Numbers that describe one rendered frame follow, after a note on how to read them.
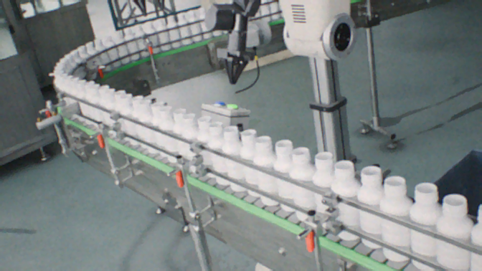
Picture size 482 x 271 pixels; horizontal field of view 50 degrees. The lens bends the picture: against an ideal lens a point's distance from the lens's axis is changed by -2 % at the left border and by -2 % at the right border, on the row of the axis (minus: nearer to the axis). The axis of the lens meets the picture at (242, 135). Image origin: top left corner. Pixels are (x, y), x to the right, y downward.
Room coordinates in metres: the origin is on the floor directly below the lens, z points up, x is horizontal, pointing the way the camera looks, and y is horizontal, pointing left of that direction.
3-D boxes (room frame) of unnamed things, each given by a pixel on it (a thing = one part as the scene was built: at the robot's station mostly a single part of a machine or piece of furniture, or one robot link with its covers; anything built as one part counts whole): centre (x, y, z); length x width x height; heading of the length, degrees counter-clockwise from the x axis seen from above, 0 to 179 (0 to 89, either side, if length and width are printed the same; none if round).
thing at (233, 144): (1.18, 0.03, 1.08); 0.06 x 0.06 x 0.17
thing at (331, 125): (1.79, -0.33, 0.74); 0.11 x 0.11 x 0.40; 37
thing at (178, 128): (1.37, 0.16, 1.08); 0.06 x 0.06 x 0.17
